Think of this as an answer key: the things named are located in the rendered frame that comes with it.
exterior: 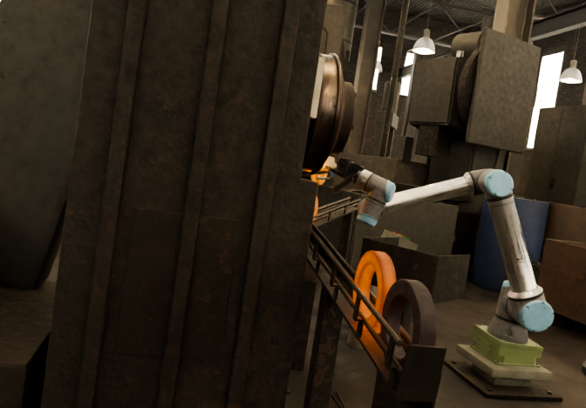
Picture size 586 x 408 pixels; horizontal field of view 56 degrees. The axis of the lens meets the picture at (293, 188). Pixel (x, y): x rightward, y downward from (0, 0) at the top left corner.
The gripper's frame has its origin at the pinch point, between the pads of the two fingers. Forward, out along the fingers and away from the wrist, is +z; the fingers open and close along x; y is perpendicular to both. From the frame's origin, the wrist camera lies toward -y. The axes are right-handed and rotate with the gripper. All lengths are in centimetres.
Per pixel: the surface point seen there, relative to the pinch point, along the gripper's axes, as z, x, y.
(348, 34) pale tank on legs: 336, -786, 161
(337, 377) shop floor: -51, 10, -81
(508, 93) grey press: -30, -336, 103
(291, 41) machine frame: -12, 98, 40
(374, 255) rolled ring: -64, 122, 1
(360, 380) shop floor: -60, 6, -79
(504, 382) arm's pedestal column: -115, -34, -60
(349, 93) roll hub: -17, 48, 34
